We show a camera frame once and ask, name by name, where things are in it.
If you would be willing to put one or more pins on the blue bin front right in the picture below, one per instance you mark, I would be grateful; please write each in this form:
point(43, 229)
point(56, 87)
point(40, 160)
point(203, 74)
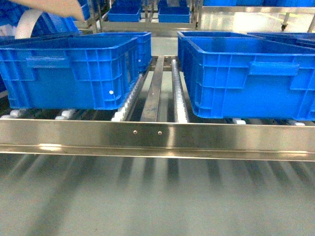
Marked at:
point(233, 77)

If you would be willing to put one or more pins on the blue bin front left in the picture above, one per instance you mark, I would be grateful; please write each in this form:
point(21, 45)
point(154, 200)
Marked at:
point(80, 72)

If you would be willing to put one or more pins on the blue bin rear right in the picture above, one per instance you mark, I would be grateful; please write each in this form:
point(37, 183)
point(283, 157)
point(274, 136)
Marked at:
point(184, 35)

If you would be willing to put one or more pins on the blue bin rear left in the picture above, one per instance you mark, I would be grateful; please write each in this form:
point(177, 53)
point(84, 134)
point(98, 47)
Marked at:
point(143, 40)

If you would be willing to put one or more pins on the beige plastic dustpan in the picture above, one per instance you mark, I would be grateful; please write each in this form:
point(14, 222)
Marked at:
point(62, 8)

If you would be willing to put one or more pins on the blue bin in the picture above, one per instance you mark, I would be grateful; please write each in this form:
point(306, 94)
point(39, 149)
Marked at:
point(80, 72)
point(184, 35)
point(233, 77)
point(143, 40)

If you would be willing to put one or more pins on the steel roller shelf rack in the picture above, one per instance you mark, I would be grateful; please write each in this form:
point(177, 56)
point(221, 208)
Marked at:
point(151, 138)

